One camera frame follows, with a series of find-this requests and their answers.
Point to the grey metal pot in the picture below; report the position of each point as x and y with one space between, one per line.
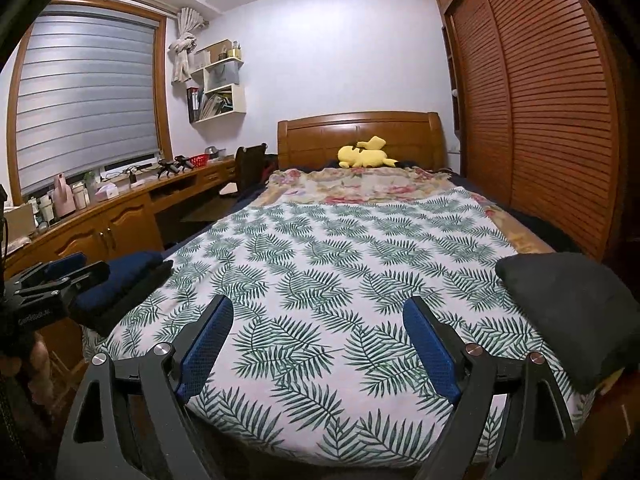
215 152

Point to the wooden bed headboard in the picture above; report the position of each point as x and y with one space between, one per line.
320 137

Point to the yellow plush toy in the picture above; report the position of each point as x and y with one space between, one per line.
365 156

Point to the leaf print blanket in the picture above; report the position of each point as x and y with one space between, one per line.
325 270

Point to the grey window blind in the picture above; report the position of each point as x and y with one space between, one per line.
85 100

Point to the person's left hand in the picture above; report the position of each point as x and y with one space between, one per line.
41 375

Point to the tied beige curtain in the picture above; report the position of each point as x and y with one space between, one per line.
182 50

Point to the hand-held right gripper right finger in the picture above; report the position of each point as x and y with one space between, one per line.
430 350

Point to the black gadget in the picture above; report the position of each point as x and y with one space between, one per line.
172 166

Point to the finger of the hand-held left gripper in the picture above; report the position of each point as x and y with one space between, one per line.
65 263
75 282

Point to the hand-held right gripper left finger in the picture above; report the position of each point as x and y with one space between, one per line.
205 345

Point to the white wall shelf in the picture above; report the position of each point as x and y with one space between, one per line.
222 80

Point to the black folded clothes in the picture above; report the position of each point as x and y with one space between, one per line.
145 290

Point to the wooden desk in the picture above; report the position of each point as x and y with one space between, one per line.
115 220

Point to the pink tissue box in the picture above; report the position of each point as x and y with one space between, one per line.
107 193

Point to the black jacket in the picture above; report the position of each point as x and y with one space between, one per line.
565 310

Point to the dark chair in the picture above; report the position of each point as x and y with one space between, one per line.
250 165

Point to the red basket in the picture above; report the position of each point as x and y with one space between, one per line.
201 160

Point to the wooden louvered wardrobe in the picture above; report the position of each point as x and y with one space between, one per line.
540 100

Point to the floral blanket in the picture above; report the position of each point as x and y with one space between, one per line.
350 185

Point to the pink bottle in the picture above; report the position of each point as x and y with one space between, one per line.
64 197

